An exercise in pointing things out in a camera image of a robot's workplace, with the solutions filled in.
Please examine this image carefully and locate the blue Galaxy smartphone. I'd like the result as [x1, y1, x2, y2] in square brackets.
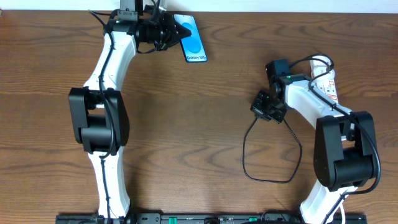
[174, 14, 208, 63]

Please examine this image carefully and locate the black charger cable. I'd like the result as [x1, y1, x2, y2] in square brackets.
[242, 115, 303, 184]

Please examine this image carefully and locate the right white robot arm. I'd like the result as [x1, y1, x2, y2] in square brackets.
[251, 54, 381, 223]

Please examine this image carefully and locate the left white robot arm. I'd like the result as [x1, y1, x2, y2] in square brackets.
[68, 9, 192, 223]

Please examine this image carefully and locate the white power strip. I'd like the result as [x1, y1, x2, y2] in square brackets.
[310, 55, 338, 103]

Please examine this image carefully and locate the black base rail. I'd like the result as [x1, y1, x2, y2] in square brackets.
[55, 212, 368, 224]

